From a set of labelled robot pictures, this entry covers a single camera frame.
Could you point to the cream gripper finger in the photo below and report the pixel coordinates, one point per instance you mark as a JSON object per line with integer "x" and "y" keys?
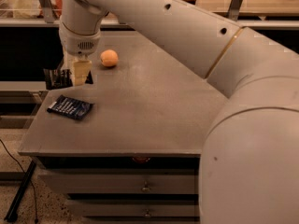
{"x": 79, "y": 71}

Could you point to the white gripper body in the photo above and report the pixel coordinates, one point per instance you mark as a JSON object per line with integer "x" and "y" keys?
{"x": 79, "y": 43}

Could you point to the black chocolate rxbar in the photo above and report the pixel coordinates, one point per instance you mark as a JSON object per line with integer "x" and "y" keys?
{"x": 60, "y": 79}

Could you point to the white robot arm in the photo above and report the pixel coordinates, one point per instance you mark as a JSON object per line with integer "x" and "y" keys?
{"x": 249, "y": 166}

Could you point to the blue blueberry rxbar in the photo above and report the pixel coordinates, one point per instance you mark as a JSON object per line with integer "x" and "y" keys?
{"x": 70, "y": 107}

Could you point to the orange fruit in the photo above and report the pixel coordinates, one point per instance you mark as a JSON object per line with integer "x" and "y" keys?
{"x": 109, "y": 58}

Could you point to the white plastic bag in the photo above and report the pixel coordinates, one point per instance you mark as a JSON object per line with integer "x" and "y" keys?
{"x": 27, "y": 9}

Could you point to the grey drawer cabinet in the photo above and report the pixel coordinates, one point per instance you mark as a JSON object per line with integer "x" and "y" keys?
{"x": 150, "y": 115}

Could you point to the top drawer with knob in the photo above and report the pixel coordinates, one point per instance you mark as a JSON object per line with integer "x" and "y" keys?
{"x": 74, "y": 182}

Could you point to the drawer with knob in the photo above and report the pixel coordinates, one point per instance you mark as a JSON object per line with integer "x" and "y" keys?
{"x": 133, "y": 208}
{"x": 74, "y": 182}

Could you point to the grey metal shelf rail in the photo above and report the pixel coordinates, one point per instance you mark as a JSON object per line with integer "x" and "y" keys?
{"x": 113, "y": 23}

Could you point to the black left floor rail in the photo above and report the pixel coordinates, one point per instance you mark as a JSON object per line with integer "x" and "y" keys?
{"x": 24, "y": 178}

